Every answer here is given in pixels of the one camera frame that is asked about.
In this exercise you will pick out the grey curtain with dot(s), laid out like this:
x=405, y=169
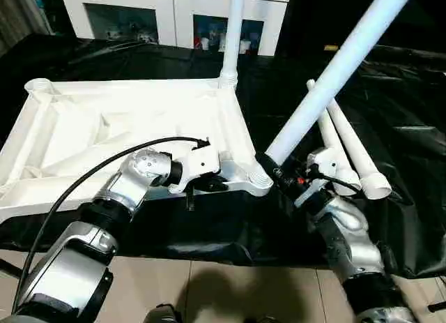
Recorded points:
x=24, y=16

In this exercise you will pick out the small tan block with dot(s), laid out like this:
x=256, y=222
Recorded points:
x=330, y=48

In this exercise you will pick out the white plastic table top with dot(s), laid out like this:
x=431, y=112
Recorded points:
x=104, y=127

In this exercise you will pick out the dark rounded robot foot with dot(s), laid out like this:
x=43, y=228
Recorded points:
x=163, y=314

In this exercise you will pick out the white plastic table leg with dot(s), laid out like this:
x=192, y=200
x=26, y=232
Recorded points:
x=329, y=131
x=233, y=33
x=334, y=68
x=359, y=152

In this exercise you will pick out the white cabinet with glass doors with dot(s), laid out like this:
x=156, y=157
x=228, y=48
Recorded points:
x=174, y=12

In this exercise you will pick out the black shiny mat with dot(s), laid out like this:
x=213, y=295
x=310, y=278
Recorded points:
x=216, y=229

